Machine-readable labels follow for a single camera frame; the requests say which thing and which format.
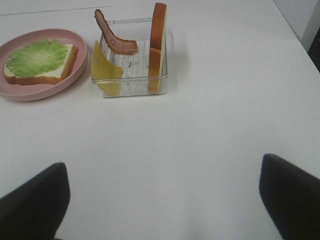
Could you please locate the pink round plate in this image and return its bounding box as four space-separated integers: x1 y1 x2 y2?
0 28 88 101

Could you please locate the yellow cheese slice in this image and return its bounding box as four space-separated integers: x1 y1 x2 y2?
90 40 123 97

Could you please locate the right clear plastic tray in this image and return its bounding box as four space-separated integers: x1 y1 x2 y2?
91 18 168 98

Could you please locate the bread slice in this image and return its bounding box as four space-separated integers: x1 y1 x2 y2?
148 2 167 94
3 44 77 85

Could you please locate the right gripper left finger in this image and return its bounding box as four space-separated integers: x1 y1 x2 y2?
0 162 71 240

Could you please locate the bacon strip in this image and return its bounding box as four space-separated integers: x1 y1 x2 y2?
94 9 138 55

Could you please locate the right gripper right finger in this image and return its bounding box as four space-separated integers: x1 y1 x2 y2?
259 153 320 240

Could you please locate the green lettuce leaf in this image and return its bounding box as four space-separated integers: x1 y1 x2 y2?
5 39 68 77

